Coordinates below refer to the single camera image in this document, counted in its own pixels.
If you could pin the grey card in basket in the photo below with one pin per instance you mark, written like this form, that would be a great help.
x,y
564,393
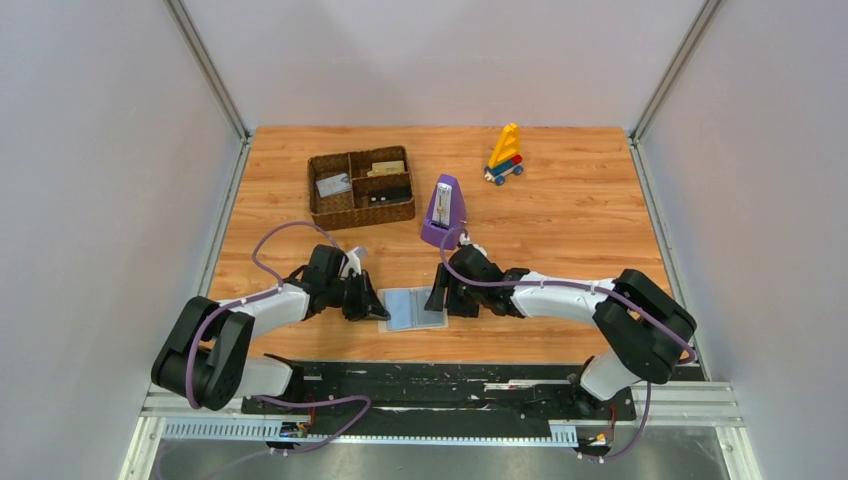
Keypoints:
x,y
333,185

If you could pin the white slotted cable duct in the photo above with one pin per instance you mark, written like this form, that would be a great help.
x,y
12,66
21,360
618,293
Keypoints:
x,y
560,435

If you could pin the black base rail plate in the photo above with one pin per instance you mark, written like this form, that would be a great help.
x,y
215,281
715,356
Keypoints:
x,y
459,398

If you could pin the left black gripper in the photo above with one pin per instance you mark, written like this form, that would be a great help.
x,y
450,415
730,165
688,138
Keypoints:
x,y
357,296

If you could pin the left aluminium frame post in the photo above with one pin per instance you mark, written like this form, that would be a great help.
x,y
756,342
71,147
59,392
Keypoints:
x,y
213,78

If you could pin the aluminium frame post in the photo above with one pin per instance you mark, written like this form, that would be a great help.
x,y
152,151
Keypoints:
x,y
213,78
676,66

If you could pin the brown wicker divided basket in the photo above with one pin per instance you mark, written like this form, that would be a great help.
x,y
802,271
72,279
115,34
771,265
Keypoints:
x,y
350,210

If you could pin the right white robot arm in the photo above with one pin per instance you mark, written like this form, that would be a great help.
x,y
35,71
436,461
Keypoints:
x,y
648,333

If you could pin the right aluminium frame post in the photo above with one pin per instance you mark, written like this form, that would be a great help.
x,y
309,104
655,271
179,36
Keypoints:
x,y
676,66

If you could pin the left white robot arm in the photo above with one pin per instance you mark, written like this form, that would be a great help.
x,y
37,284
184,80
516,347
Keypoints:
x,y
205,358

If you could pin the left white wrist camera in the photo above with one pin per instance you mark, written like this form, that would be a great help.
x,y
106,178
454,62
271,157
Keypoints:
x,y
352,264

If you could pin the purple metronome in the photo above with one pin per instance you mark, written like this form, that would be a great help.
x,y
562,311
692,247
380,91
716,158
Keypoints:
x,y
445,214

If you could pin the colourful toy block car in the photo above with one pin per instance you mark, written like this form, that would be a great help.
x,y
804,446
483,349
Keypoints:
x,y
506,158

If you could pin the white card holder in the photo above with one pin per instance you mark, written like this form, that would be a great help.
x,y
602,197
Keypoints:
x,y
406,307

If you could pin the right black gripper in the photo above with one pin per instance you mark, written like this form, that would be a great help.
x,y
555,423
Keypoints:
x,y
454,293

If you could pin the beige card in basket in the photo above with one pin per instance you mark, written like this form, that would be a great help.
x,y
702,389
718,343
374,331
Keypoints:
x,y
389,167

